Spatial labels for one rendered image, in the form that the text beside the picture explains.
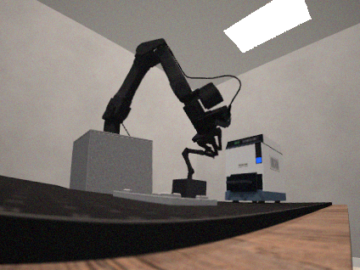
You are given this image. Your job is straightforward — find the white benchtop heat sealer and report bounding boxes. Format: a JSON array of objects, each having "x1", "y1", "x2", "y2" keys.
[{"x1": 225, "y1": 134, "x2": 286, "y2": 204}]

